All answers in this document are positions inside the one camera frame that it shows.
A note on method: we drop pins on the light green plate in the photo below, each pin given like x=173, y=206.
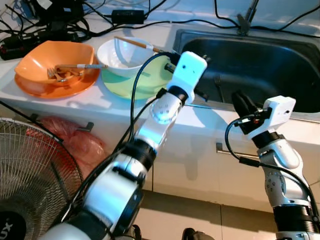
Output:
x=150, y=82

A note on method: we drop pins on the white ceramic bowl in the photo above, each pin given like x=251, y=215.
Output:
x=125, y=52

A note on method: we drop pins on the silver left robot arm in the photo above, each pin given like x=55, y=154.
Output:
x=112, y=192

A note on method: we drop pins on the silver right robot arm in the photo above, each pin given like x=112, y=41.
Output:
x=282, y=185

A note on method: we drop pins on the white kitchen cabinet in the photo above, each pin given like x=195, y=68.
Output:
x=200, y=170

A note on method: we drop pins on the black fork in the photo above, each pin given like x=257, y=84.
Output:
x=219, y=87

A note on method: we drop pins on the stainless steel sink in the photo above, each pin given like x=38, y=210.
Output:
x=260, y=65

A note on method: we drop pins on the black power adapter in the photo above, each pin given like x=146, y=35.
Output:
x=127, y=16

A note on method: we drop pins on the chrome faucet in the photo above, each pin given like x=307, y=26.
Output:
x=246, y=22

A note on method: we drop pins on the black cabinet hook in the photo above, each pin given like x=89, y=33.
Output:
x=86, y=126

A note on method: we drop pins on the orange plate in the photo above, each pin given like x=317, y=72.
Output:
x=55, y=91

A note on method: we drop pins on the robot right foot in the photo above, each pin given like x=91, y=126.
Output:
x=197, y=235

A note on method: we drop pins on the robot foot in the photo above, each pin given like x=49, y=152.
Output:
x=197, y=235
x=131, y=234

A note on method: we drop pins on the red plastic bag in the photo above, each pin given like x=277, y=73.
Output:
x=75, y=145

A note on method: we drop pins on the orange bowl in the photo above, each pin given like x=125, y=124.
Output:
x=40, y=55

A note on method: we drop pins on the black power strip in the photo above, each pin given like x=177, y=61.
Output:
x=25, y=47

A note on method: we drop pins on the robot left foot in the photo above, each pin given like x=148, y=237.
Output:
x=131, y=234

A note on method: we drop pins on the metal standing fan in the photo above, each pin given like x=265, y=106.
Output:
x=30, y=170

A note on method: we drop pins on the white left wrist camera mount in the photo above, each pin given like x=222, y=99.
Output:
x=190, y=70

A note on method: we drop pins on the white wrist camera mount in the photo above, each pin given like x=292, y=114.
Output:
x=280, y=110
x=190, y=70

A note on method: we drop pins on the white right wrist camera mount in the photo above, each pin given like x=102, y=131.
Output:
x=280, y=110

